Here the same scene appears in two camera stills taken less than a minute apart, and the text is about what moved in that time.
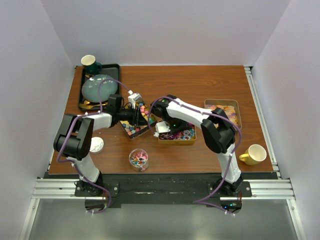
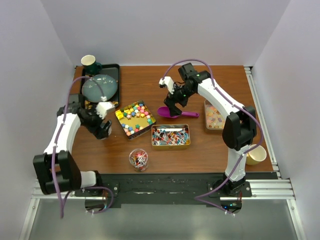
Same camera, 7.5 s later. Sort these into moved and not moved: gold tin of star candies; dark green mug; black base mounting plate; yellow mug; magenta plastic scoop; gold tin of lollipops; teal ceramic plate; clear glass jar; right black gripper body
Moved: magenta plastic scoop; gold tin of lollipops; right black gripper body
Not moved: dark green mug; gold tin of star candies; yellow mug; black base mounting plate; teal ceramic plate; clear glass jar
